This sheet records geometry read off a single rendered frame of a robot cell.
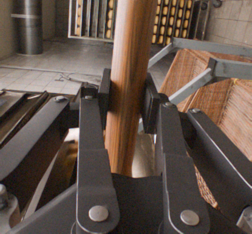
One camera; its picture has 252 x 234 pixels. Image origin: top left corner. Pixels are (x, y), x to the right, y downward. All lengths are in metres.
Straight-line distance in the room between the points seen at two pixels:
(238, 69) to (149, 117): 0.50
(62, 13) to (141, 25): 5.15
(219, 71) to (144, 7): 0.47
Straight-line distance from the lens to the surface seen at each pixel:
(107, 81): 0.18
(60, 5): 5.32
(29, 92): 1.94
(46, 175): 0.83
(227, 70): 0.63
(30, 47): 3.32
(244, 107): 1.14
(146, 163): 1.15
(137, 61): 0.17
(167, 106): 0.15
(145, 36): 0.17
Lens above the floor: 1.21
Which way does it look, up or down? 4 degrees down
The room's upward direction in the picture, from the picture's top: 85 degrees counter-clockwise
